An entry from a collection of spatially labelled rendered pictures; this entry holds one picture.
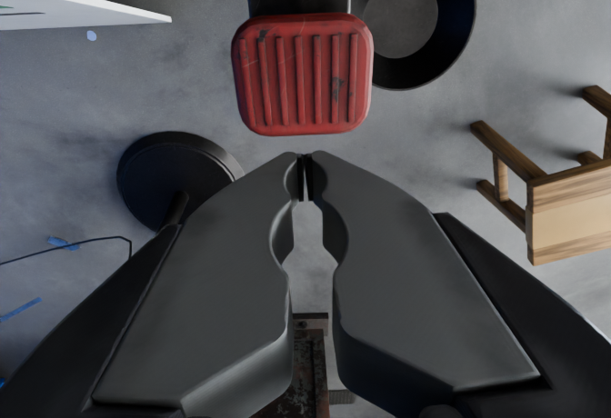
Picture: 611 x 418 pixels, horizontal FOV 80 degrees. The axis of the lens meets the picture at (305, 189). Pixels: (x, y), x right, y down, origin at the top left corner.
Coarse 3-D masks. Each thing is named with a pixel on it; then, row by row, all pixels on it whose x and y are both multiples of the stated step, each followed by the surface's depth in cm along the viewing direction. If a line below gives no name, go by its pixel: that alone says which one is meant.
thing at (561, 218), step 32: (608, 96) 92; (480, 128) 99; (608, 128) 92; (512, 160) 86; (608, 160) 74; (480, 192) 112; (544, 192) 75; (576, 192) 75; (608, 192) 76; (544, 224) 80; (576, 224) 80; (608, 224) 80; (544, 256) 85
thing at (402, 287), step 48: (336, 192) 9; (384, 192) 9; (336, 240) 9; (384, 240) 8; (432, 240) 8; (336, 288) 7; (384, 288) 6; (432, 288) 6; (480, 288) 6; (336, 336) 7; (384, 336) 6; (432, 336) 6; (480, 336) 6; (384, 384) 6; (432, 384) 5; (480, 384) 5; (528, 384) 5
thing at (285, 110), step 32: (256, 32) 17; (288, 32) 17; (320, 32) 17; (352, 32) 17; (256, 64) 18; (288, 64) 18; (320, 64) 18; (352, 64) 18; (256, 96) 19; (288, 96) 19; (320, 96) 19; (352, 96) 19; (256, 128) 20; (288, 128) 20; (320, 128) 20; (352, 128) 20
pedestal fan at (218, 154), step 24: (144, 144) 100; (168, 144) 100; (192, 144) 100; (216, 144) 103; (120, 168) 105; (144, 168) 103; (168, 168) 103; (192, 168) 103; (216, 168) 103; (240, 168) 107; (120, 192) 109; (144, 192) 107; (168, 192) 107; (192, 192) 108; (216, 192) 108; (144, 216) 112; (168, 216) 97; (96, 240) 112; (0, 264) 123
